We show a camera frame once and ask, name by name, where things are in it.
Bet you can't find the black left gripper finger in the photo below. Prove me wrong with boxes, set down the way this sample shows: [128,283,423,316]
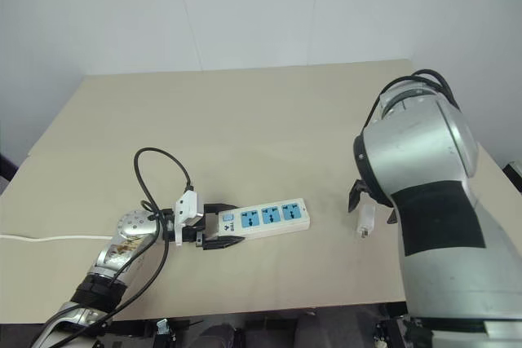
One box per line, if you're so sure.
[201,235,246,252]
[203,202,242,216]

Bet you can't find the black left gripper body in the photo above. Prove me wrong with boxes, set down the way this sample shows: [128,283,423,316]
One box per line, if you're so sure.
[180,212,211,249]

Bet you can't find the white power strip blue sockets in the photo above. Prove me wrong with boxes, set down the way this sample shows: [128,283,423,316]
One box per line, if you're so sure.
[206,197,312,244]

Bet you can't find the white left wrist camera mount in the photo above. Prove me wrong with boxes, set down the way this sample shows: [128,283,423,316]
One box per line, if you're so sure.
[172,190,206,248]

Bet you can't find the dark purple object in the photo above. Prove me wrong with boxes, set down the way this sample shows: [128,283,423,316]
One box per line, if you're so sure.
[0,152,18,183]

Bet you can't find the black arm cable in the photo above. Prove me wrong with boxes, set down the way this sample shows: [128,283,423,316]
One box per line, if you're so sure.
[364,68,463,130]
[40,147,193,348]

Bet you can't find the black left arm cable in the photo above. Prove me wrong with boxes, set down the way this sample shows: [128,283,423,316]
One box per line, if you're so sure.
[40,147,193,348]

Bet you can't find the black metal frame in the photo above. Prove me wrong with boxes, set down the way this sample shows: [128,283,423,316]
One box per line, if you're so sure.
[373,306,411,348]

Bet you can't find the white power strip cord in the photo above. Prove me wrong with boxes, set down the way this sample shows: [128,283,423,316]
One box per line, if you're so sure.
[0,232,114,243]

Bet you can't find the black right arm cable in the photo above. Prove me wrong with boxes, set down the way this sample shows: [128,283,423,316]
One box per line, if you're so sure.
[364,68,463,130]

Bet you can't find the white charger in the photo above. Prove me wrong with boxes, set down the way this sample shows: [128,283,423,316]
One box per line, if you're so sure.
[356,202,377,240]

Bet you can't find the dark object beside table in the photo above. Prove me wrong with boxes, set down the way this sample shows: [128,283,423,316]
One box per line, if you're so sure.
[502,161,522,195]

